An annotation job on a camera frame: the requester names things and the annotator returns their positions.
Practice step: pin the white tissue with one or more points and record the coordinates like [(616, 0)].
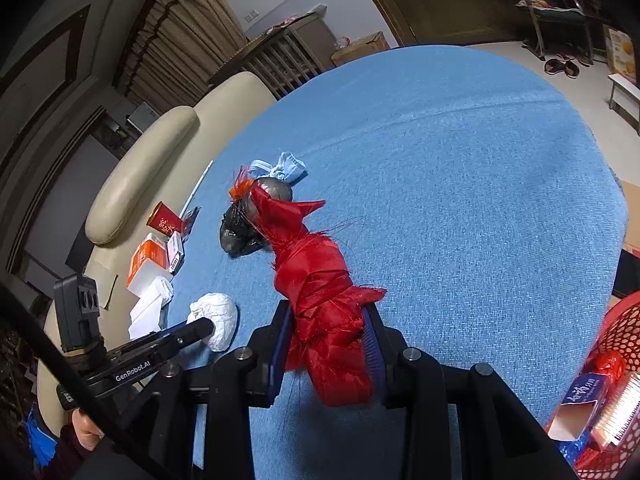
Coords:
[(217, 310)]

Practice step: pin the beige sofa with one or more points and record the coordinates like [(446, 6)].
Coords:
[(150, 160)]

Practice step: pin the black tray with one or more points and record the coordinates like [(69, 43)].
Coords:
[(627, 272)]

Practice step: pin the brown curtain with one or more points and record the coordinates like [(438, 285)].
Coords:
[(190, 25)]

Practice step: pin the red plastic basket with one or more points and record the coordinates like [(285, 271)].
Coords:
[(625, 330)]

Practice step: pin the wooden double door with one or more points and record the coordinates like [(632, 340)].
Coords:
[(450, 5)]

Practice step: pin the brown slipper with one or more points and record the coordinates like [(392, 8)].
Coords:
[(571, 67), (554, 65)]

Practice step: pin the orange white boxes on sofa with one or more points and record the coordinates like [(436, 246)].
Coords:
[(147, 310)]

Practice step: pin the blue face mask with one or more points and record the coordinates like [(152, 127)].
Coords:
[(290, 167)]

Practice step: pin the red cloth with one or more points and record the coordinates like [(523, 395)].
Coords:
[(325, 310)]

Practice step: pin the white stick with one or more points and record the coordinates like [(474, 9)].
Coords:
[(197, 185)]

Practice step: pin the black metal chair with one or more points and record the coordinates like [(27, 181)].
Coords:
[(550, 10)]

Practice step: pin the brown cardboard box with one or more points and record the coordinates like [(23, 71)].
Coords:
[(360, 50)]

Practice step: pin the dark foil packet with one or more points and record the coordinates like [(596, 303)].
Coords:
[(190, 217)]

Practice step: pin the blue white box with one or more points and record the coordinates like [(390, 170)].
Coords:
[(585, 395)]

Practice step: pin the small white box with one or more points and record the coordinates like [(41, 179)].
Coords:
[(175, 252)]

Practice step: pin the red paper cup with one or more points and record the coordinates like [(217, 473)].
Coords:
[(164, 220)]

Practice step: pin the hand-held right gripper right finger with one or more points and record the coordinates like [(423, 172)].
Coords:
[(374, 355)]

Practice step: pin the dark framed door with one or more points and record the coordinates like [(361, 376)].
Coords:
[(50, 60)]

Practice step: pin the wooden slatted crib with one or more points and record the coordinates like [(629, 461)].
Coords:
[(280, 60)]

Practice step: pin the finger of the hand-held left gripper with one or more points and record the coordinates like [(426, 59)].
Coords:
[(192, 330)]

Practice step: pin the person's left hand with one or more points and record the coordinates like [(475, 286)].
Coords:
[(85, 432)]

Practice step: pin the yellow white carton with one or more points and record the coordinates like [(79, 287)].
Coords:
[(620, 55)]

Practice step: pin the orange feather tuft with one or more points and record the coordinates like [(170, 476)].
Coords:
[(241, 189)]

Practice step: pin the grey plastic bag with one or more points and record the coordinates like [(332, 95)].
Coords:
[(240, 235)]

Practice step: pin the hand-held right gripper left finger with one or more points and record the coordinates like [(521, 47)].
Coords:
[(280, 345)]

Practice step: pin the person's left forearm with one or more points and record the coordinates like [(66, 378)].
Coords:
[(70, 460)]

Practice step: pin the white stool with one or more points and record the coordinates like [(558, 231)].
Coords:
[(625, 90)]

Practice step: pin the orange white box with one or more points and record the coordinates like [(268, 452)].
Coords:
[(147, 260)]

